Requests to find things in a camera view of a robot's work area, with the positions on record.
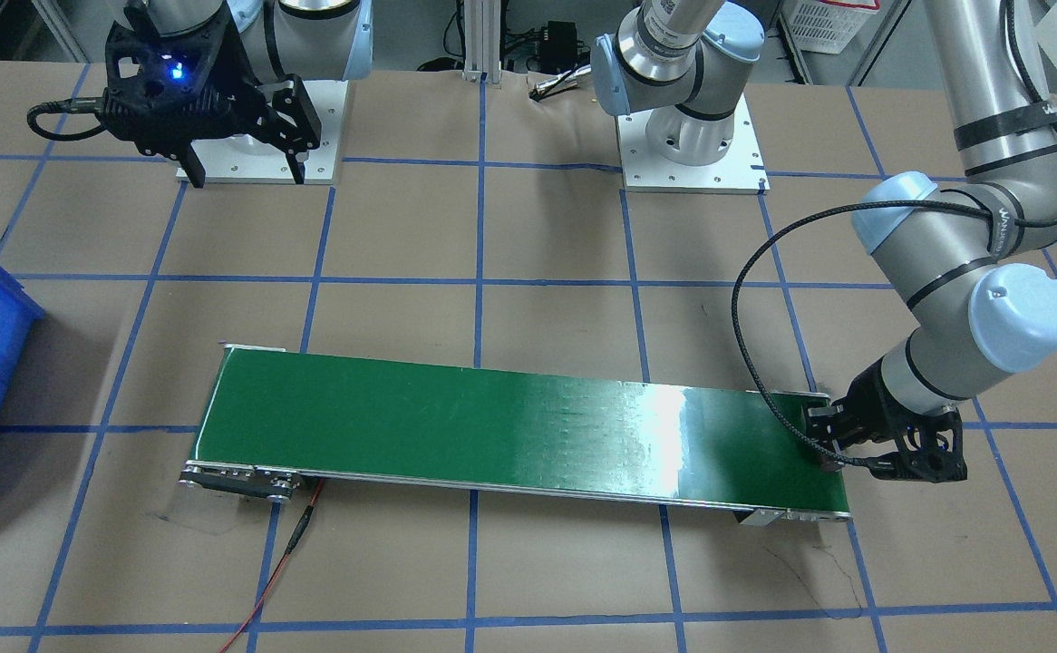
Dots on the green conveyor belt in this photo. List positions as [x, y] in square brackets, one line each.
[274, 417]

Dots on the aluminium frame post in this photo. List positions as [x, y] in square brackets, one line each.
[483, 28]

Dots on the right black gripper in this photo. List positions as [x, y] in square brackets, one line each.
[244, 94]

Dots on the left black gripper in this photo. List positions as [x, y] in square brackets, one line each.
[870, 397]

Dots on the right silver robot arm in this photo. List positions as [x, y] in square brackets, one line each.
[329, 44]

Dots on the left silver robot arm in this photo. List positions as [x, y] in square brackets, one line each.
[981, 318]

